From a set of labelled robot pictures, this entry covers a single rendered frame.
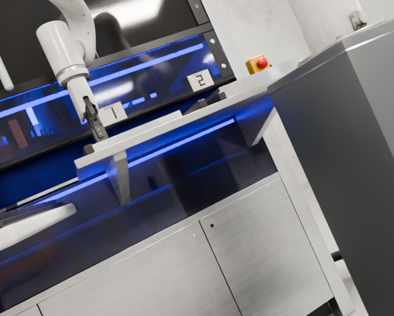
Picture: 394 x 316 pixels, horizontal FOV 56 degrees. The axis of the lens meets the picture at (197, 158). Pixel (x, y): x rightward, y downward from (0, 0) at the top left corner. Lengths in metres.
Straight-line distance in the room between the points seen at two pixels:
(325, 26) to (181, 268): 0.85
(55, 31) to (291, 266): 1.08
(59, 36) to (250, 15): 3.63
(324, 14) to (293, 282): 0.96
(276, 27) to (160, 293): 3.82
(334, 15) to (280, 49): 3.77
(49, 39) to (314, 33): 0.65
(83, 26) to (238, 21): 3.41
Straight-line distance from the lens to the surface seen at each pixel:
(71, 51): 1.05
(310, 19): 0.80
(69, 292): 1.24
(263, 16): 4.62
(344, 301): 1.58
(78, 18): 1.13
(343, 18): 0.79
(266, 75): 1.01
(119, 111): 1.25
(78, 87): 1.00
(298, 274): 1.45
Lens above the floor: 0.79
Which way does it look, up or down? 1 degrees down
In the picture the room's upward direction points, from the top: 24 degrees counter-clockwise
